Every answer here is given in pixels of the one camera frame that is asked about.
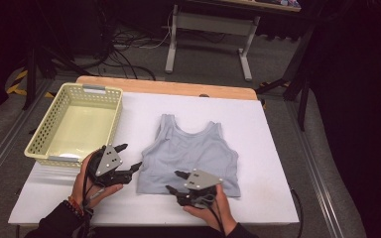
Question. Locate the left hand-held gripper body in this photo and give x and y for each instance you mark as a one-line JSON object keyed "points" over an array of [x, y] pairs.
{"points": [[107, 162]]}

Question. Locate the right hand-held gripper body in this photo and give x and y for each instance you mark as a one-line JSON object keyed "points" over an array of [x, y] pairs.
{"points": [[200, 181]]}

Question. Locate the light blue-grey tank top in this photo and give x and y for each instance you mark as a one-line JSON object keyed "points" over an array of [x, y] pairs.
{"points": [[188, 152]]}

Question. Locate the pale yellow perforated plastic basket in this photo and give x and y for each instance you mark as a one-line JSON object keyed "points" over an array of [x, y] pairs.
{"points": [[79, 125]]}

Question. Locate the person's left hand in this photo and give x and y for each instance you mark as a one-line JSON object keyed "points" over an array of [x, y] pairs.
{"points": [[81, 188]]}

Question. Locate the person's right hand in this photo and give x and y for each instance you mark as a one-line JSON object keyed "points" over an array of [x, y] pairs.
{"points": [[220, 214]]}

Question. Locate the black tripod stand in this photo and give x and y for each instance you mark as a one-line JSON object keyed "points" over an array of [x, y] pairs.
{"points": [[31, 76]]}

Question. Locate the yellow and black hazard tape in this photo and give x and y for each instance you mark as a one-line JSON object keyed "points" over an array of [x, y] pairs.
{"points": [[16, 82]]}

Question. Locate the black stand with slanted legs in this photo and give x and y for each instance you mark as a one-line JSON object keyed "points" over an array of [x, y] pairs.
{"points": [[302, 82]]}

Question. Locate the wooden desk with grey metal legs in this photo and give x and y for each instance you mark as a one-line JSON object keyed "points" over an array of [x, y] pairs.
{"points": [[211, 24]]}

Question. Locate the aluminium floor rail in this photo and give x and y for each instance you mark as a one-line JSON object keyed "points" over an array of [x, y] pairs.
{"points": [[317, 172], [3, 145]]}

